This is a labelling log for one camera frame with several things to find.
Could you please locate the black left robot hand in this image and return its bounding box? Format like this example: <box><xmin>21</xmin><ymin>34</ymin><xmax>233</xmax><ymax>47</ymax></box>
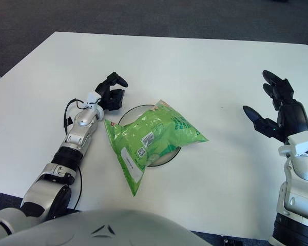
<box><xmin>94</xmin><ymin>72</ymin><xmax>129</xmax><ymax>111</ymax></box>

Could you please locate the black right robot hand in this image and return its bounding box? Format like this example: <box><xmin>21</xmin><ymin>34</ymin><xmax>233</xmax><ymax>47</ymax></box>
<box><xmin>242</xmin><ymin>70</ymin><xmax>308</xmax><ymax>144</ymax></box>

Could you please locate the green snack bag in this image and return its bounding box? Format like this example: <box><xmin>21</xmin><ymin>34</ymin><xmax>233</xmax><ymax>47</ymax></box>
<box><xmin>104</xmin><ymin>99</ymin><xmax>210</xmax><ymax>197</ymax></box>

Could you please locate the white plate black rim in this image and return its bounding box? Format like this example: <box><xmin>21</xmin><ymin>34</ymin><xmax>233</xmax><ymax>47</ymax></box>
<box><xmin>117</xmin><ymin>103</ymin><xmax>182</xmax><ymax>168</ymax></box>

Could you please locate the grey robot torso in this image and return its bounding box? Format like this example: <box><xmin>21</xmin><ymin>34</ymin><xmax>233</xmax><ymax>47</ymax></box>
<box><xmin>15</xmin><ymin>209</ymin><xmax>214</xmax><ymax>246</ymax></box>

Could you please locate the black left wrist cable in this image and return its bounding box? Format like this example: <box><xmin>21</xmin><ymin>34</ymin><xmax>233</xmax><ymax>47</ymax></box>
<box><xmin>64</xmin><ymin>98</ymin><xmax>93</xmax><ymax>136</ymax></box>

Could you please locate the black left elbow cable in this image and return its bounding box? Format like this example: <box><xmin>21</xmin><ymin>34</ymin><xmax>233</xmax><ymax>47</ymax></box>
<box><xmin>69</xmin><ymin>166</ymin><xmax>83</xmax><ymax>211</ymax></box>

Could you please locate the black bracket under table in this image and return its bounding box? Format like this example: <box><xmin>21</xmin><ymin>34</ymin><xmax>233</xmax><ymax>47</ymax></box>
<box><xmin>220</xmin><ymin>235</ymin><xmax>244</xmax><ymax>246</ymax></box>

